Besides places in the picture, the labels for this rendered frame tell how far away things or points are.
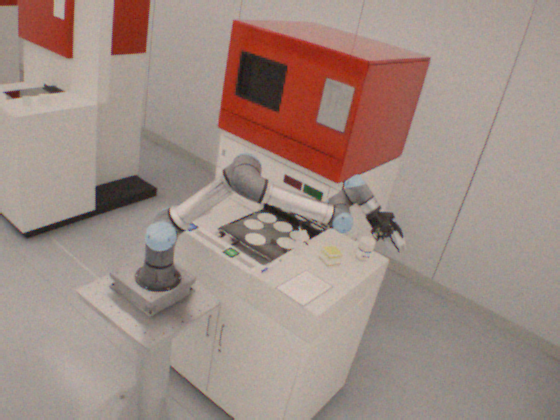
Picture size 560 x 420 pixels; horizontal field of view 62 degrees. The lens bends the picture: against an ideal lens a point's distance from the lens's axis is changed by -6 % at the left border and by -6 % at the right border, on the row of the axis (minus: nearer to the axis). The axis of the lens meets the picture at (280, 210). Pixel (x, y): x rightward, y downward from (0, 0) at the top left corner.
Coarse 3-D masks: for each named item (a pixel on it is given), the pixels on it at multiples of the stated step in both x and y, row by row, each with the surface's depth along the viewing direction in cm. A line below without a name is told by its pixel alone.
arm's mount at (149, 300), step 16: (144, 256) 209; (112, 272) 195; (128, 272) 197; (112, 288) 197; (128, 288) 190; (144, 288) 190; (160, 288) 192; (176, 288) 195; (192, 288) 206; (144, 304) 187; (160, 304) 190
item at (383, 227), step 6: (378, 210) 192; (366, 216) 193; (372, 216) 190; (378, 216) 193; (372, 222) 193; (378, 222) 193; (384, 222) 192; (390, 222) 194; (372, 228) 193; (378, 228) 191; (384, 228) 190; (390, 228) 193; (372, 234) 194; (378, 234) 194; (384, 234) 191; (390, 234) 190; (378, 240) 194
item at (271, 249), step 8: (256, 216) 257; (232, 224) 245; (240, 224) 247; (264, 224) 251; (272, 224) 253; (232, 232) 239; (240, 232) 240; (248, 232) 242; (256, 232) 243; (264, 232) 245; (272, 232) 246; (280, 232) 247; (288, 232) 249; (240, 240) 234; (272, 240) 239; (256, 248) 230; (264, 248) 232; (272, 248) 233; (280, 248) 234; (288, 248) 236; (272, 256) 227; (280, 256) 228
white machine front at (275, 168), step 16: (224, 144) 277; (240, 144) 270; (224, 160) 281; (272, 160) 259; (288, 160) 253; (272, 176) 262; (288, 176) 255; (304, 176) 249; (320, 176) 243; (304, 192) 252; (320, 192) 245; (336, 192) 240; (256, 208) 276
